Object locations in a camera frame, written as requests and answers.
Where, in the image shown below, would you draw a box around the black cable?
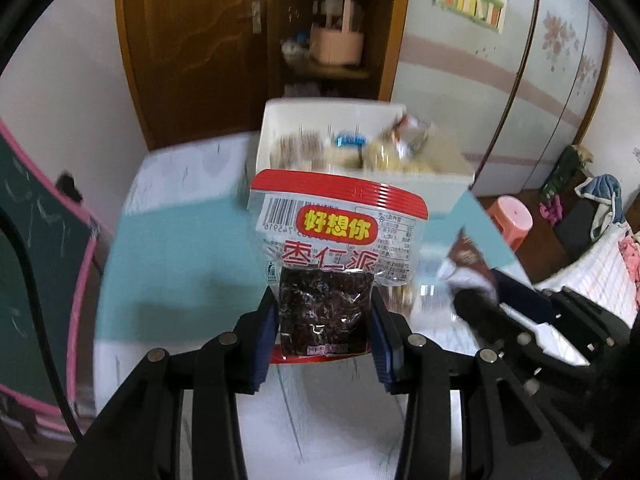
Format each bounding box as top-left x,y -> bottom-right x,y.
0,206 -> 84,446

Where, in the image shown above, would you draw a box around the green chalkboard pink frame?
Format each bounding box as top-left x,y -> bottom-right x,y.
1,128 -> 98,440

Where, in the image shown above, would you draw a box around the pink handled basket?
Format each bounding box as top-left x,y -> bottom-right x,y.
309,0 -> 363,66

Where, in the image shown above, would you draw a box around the white plastic storage bin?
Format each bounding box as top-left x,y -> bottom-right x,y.
255,98 -> 475,216

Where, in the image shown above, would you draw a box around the wooden corner shelf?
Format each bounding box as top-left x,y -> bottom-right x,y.
266,0 -> 409,101

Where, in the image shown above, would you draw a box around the red jujube snack packet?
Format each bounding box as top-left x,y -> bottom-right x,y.
248,169 -> 428,363

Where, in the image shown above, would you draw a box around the white grey snack wrapper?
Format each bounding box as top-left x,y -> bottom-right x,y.
437,229 -> 498,304

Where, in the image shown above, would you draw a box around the pink plastic stool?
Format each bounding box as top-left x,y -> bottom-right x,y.
487,195 -> 534,252

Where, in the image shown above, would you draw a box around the brown wooden door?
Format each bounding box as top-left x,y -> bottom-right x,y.
115,0 -> 269,150

